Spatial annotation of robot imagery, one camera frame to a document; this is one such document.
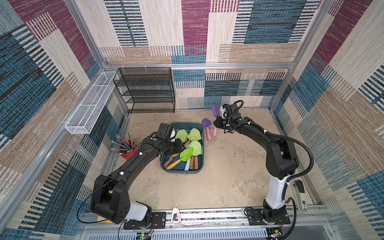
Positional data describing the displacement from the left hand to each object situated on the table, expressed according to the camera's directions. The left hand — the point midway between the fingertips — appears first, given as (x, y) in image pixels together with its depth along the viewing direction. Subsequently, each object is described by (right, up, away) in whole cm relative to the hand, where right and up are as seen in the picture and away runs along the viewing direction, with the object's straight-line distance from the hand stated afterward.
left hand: (184, 148), depth 84 cm
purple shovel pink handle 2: (+18, +9, +10) cm, 23 cm away
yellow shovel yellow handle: (-6, -6, +10) cm, 13 cm away
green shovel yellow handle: (0, -7, +10) cm, 12 cm away
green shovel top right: (+6, +6, +21) cm, 22 cm away
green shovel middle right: (+7, -2, +13) cm, 15 cm away
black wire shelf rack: (-28, +38, +25) cm, 54 cm away
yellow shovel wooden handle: (-10, -9, +5) cm, 14 cm away
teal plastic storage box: (-3, -13, +6) cm, 14 cm away
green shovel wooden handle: (-3, +6, +21) cm, 22 cm away
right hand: (+20, +13, +12) cm, 27 cm away
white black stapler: (+60, -21, -5) cm, 63 cm away
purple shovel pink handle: (+15, +14, +28) cm, 35 cm away
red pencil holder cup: (-33, -1, +4) cm, 33 cm away
